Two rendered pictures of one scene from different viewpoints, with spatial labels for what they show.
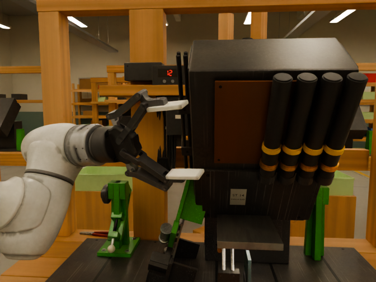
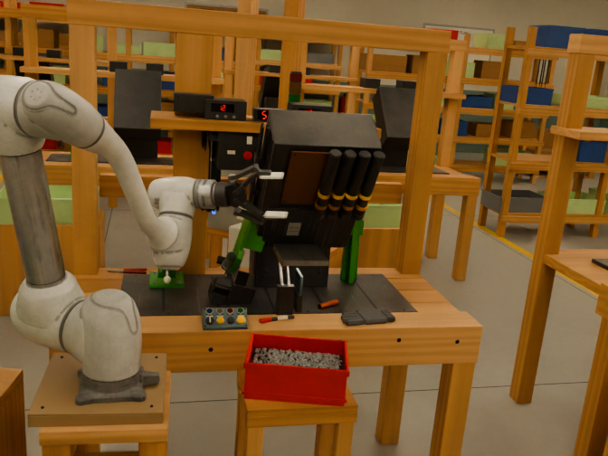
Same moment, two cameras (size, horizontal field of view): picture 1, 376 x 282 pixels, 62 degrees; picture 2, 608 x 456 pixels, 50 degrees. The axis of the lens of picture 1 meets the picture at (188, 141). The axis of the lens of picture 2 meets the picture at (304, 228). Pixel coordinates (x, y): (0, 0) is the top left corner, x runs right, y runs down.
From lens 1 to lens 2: 1.43 m
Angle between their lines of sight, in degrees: 20
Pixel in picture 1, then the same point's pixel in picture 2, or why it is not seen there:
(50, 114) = not seen: hidden behind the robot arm
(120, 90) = (173, 124)
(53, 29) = (88, 45)
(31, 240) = (181, 257)
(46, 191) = (185, 225)
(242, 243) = (300, 261)
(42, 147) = (175, 195)
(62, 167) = (190, 209)
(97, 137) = (220, 191)
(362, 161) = (396, 194)
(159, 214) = (200, 248)
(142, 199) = not seen: hidden behind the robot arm
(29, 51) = not seen: outside the picture
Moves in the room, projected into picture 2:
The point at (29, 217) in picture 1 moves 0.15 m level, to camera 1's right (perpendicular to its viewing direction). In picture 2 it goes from (181, 242) to (232, 242)
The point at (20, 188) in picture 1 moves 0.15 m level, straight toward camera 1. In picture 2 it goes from (175, 224) to (206, 237)
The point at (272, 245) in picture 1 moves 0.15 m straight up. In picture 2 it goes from (320, 262) to (324, 220)
